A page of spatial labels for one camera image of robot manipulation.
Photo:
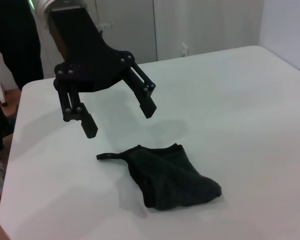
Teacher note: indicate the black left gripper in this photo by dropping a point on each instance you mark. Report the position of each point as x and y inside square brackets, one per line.
[85, 62]

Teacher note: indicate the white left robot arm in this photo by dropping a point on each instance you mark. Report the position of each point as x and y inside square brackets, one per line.
[47, 3]

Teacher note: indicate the white furniture leg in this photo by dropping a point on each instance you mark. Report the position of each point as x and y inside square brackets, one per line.
[1, 93]

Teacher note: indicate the grey cabinet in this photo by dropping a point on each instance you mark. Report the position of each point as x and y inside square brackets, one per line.
[202, 25]

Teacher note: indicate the person in black trousers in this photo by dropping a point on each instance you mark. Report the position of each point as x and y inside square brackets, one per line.
[15, 37]

